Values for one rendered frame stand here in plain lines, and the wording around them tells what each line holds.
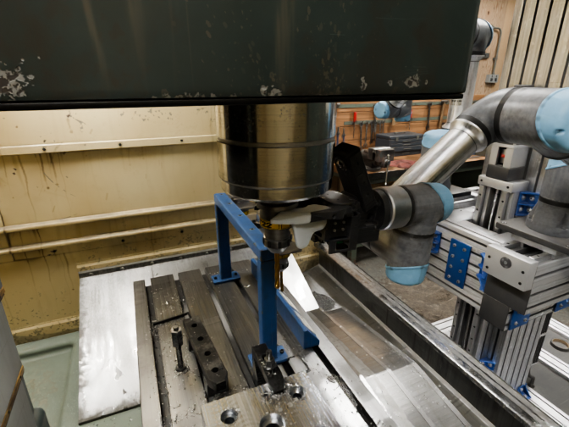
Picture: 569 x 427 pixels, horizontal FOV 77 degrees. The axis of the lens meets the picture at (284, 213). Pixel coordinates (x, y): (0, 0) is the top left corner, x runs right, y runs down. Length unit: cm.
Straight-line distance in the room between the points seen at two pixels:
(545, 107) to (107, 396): 138
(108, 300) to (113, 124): 66
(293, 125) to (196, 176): 113
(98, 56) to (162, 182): 121
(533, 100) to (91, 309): 148
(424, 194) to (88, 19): 53
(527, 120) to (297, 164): 55
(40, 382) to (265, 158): 137
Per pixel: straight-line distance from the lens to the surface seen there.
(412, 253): 69
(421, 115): 422
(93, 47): 33
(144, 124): 147
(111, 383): 140
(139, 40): 33
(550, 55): 152
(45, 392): 160
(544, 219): 130
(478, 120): 90
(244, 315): 116
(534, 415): 121
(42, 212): 156
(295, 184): 43
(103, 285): 160
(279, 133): 42
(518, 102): 88
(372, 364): 124
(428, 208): 66
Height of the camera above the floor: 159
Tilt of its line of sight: 21 degrees down
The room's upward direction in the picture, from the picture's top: straight up
